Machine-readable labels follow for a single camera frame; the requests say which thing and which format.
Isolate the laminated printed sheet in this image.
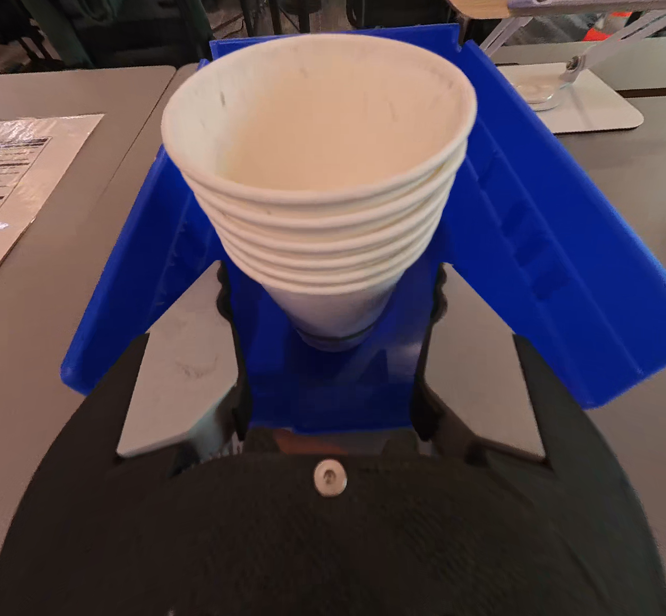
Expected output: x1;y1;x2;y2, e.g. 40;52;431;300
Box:
0;113;105;266

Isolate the paper cup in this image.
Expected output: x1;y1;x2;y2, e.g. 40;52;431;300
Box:
160;34;478;353

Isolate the wooden board document stand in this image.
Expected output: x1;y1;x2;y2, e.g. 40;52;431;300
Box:
434;0;666;134

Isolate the blue plastic bin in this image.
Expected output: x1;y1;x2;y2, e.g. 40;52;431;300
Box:
60;23;666;432

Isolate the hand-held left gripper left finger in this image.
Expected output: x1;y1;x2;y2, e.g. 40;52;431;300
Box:
116;261;251;463

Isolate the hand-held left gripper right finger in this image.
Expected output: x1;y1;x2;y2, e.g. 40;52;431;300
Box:
410;261;547;463

